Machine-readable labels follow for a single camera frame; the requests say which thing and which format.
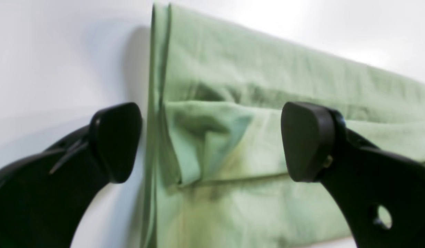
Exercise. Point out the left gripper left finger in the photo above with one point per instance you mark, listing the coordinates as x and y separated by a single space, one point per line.
43 197

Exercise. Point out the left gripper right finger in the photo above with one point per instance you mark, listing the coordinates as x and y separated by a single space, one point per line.
381 194

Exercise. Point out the light green T-shirt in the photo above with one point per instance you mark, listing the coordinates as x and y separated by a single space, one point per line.
215 171

